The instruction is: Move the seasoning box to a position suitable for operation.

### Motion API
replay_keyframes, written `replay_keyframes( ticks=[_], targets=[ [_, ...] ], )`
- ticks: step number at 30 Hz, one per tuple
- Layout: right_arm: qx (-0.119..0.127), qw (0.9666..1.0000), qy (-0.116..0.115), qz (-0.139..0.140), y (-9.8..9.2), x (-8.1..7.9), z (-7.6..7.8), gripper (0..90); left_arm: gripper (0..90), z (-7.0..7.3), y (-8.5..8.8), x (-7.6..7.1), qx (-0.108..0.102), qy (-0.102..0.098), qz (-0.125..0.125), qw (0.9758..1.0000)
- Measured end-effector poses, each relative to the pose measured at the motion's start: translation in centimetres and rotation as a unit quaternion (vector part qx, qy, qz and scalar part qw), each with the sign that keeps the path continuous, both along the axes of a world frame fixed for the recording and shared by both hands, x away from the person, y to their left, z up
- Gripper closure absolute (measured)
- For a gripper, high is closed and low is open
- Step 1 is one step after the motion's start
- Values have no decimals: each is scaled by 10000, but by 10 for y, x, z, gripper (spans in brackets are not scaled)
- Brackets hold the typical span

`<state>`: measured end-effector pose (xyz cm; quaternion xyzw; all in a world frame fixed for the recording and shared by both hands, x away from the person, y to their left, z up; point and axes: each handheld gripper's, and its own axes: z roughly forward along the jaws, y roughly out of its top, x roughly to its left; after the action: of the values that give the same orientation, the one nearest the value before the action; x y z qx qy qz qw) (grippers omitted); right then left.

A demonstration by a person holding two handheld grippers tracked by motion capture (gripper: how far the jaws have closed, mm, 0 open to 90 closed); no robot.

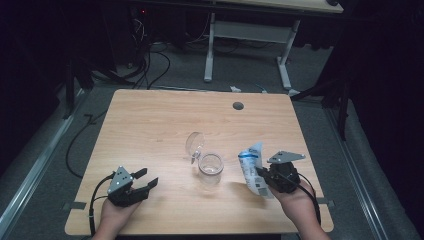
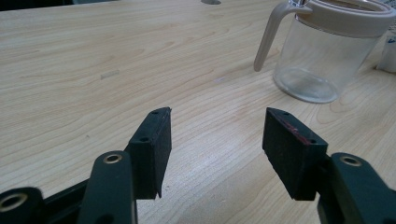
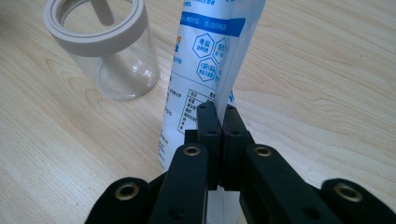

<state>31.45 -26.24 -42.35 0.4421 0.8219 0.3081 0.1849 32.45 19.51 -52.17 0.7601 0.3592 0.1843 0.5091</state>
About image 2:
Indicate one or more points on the clear pitcher with beige lid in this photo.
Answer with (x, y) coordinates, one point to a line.
(323, 53)

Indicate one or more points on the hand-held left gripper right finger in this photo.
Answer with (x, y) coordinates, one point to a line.
(295, 158)

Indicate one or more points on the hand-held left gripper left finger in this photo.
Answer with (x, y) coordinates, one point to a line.
(151, 155)

